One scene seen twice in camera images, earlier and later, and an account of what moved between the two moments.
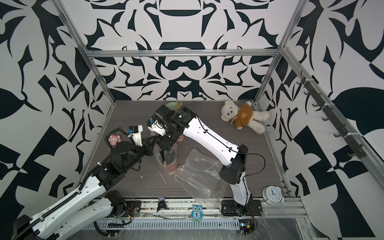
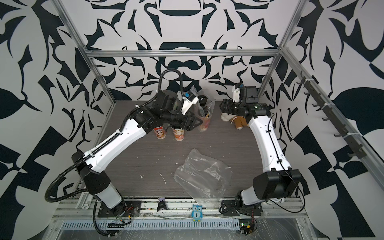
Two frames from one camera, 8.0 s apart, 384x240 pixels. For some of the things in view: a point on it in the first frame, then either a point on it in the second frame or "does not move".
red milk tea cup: (170, 159) to (205, 124)
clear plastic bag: (198, 175) does not move
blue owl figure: (197, 213) does not move
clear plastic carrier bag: (170, 165) to (205, 105)
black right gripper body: (169, 136) to (234, 108)
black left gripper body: (137, 154) to (174, 119)
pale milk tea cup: (180, 138) does not move
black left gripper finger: (149, 147) to (192, 121)
